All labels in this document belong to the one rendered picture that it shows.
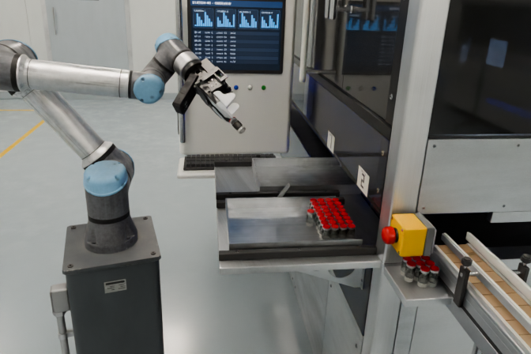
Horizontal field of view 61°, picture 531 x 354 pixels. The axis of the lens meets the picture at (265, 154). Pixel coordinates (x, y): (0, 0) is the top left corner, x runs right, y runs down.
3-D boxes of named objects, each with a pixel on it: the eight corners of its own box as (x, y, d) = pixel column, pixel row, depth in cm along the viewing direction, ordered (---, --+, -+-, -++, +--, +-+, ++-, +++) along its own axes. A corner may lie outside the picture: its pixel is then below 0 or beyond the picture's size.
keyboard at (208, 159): (275, 157, 201) (275, 152, 200) (280, 169, 188) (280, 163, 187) (184, 158, 195) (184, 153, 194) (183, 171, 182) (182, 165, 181)
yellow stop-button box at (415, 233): (416, 239, 106) (421, 212, 104) (431, 256, 99) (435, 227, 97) (386, 240, 105) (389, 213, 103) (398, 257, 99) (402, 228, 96)
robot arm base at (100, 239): (84, 257, 124) (80, 226, 121) (84, 231, 137) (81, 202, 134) (140, 249, 129) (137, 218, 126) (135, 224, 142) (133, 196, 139)
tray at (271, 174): (339, 165, 173) (340, 156, 172) (360, 193, 149) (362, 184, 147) (251, 167, 168) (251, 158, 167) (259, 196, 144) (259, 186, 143)
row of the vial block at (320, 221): (315, 212, 135) (316, 197, 133) (330, 243, 118) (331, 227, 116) (308, 212, 135) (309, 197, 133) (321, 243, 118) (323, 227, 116)
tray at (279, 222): (334, 205, 139) (335, 195, 138) (361, 251, 115) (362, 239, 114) (225, 208, 135) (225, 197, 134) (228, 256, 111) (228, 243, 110)
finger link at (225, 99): (244, 100, 114) (224, 81, 119) (225, 114, 113) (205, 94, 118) (246, 108, 117) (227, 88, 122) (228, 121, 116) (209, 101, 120)
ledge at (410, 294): (436, 269, 112) (437, 263, 111) (464, 303, 100) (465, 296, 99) (382, 272, 110) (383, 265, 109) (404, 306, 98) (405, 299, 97)
